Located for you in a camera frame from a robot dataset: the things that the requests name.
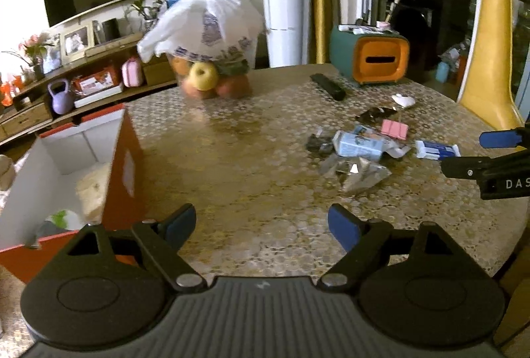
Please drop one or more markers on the wooden television cabinet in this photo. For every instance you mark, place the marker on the wooden television cabinet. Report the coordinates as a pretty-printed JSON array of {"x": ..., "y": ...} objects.
[{"x": 25, "y": 119}]

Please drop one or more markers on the black cylinder speaker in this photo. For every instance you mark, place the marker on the black cylinder speaker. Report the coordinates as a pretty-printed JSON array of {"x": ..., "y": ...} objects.
[{"x": 110, "y": 30}]

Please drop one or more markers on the pink lunch box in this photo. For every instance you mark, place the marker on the pink lunch box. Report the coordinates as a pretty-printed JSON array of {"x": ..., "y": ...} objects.
[{"x": 132, "y": 72}]

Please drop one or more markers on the white printed snack packet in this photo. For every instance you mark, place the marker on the white printed snack packet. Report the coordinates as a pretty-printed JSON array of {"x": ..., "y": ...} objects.
[{"x": 397, "y": 153}]

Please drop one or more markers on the yellow chair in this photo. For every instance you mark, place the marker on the yellow chair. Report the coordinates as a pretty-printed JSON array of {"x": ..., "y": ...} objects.
[{"x": 492, "y": 10}]

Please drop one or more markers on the pink packet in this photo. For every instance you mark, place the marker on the pink packet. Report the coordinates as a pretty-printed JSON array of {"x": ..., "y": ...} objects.
[{"x": 393, "y": 129}]

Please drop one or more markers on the green white wrapper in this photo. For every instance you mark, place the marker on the green white wrapper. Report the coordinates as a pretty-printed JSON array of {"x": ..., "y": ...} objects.
[{"x": 62, "y": 219}]

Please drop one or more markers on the peach coloured apple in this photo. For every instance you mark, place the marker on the peach coloured apple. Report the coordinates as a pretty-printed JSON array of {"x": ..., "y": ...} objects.
[{"x": 198, "y": 92}]

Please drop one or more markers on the blue white tube packet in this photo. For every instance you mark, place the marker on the blue white tube packet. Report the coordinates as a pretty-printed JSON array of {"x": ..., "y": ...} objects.
[{"x": 437, "y": 150}]

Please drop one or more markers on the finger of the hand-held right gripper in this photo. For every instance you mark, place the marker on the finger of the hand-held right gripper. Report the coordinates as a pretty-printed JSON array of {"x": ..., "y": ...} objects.
[
  {"x": 497, "y": 139},
  {"x": 459, "y": 167}
]

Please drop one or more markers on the beige soft toy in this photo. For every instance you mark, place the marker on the beige soft toy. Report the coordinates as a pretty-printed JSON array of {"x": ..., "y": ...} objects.
[{"x": 6, "y": 173}]

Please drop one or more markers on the white plastic bag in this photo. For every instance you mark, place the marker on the white plastic bag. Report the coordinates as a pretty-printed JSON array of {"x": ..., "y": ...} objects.
[{"x": 198, "y": 14}]

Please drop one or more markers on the red cardboard box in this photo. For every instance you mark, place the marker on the red cardboard box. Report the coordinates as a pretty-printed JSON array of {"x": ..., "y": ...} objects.
[{"x": 124, "y": 159}]

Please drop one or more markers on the photo frame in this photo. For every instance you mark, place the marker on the photo frame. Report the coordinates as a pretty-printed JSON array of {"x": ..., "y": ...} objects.
[{"x": 76, "y": 43}]

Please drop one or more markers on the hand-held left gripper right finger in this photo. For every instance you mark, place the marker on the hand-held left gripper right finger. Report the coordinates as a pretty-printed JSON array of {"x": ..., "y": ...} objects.
[{"x": 343, "y": 227}]

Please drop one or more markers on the blue bottle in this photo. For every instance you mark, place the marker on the blue bottle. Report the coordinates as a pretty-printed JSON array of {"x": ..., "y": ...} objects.
[{"x": 444, "y": 72}]

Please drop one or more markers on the red white box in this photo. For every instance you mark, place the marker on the red white box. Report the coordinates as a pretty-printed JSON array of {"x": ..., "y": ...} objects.
[{"x": 97, "y": 82}]

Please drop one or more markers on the blue white carton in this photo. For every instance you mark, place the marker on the blue white carton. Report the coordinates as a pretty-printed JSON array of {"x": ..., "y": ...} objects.
[{"x": 356, "y": 145}]

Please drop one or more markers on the silver foil wrapper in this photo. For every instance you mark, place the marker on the silver foil wrapper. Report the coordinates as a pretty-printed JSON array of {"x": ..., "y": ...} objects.
[{"x": 360, "y": 175}]

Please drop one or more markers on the black wrapper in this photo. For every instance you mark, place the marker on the black wrapper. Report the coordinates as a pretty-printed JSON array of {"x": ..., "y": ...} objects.
[{"x": 374, "y": 115}]

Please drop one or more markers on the pink flowers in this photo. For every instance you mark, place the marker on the pink flowers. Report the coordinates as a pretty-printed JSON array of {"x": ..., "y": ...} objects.
[{"x": 35, "y": 45}]

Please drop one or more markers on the red apple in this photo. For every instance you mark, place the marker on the red apple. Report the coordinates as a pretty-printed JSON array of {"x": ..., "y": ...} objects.
[{"x": 234, "y": 86}]

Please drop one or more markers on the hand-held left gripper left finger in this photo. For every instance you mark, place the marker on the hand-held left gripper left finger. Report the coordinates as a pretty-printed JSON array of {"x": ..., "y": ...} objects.
[{"x": 182, "y": 220}]

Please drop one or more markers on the green orange tissue box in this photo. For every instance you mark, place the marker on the green orange tissue box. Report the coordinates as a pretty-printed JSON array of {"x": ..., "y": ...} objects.
[{"x": 381, "y": 59}]

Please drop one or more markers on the purple kettlebell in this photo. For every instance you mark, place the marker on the purple kettlebell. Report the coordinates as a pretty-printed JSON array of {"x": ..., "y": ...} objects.
[{"x": 61, "y": 99}]

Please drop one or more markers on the dark wrapper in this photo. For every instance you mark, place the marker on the dark wrapper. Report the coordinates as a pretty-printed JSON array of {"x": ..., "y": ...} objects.
[{"x": 319, "y": 142}]

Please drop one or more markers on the black remote control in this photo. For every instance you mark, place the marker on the black remote control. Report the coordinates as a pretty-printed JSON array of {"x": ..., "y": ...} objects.
[{"x": 329, "y": 86}]

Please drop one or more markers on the beige crumpled paper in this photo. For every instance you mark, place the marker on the beige crumpled paper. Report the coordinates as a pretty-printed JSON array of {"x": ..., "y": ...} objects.
[{"x": 94, "y": 192}]

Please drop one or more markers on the orange fruit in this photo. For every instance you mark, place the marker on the orange fruit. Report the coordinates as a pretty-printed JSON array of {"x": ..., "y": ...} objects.
[{"x": 181, "y": 66}]

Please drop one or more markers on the yellow apple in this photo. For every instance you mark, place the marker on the yellow apple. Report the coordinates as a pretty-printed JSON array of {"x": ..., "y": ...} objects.
[{"x": 203, "y": 75}]

